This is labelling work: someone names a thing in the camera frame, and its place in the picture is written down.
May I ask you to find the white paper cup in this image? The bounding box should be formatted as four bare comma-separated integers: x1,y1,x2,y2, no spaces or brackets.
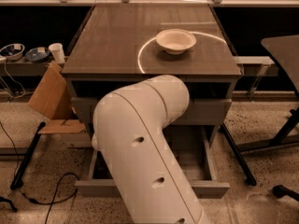
49,43,65,63

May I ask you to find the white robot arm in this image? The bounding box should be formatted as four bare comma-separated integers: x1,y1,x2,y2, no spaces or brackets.
93,75,212,224

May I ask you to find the blue bowl far left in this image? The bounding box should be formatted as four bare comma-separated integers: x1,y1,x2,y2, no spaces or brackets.
0,43,25,61

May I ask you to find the open grey lower drawer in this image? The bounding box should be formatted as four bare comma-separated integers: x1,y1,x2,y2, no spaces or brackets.
76,125,230,199

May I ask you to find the grey drawer cabinet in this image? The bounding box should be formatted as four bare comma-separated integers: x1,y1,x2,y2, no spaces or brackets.
63,3,241,141

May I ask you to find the closed grey upper drawer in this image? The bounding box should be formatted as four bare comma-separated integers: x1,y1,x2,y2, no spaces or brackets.
71,97,232,125

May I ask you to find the white bowl on counter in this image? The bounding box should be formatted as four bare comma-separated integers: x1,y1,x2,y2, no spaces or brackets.
156,29,196,55

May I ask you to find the black caster foot right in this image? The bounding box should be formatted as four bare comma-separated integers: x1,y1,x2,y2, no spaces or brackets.
272,185,299,202

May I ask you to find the brown cardboard box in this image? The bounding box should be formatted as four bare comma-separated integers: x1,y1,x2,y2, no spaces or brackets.
28,62,85,134

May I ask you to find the blue bowl near cup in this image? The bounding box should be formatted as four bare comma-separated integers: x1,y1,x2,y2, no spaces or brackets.
25,47,50,63

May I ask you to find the black left table leg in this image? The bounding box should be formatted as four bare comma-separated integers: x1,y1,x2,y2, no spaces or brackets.
10,122,46,190

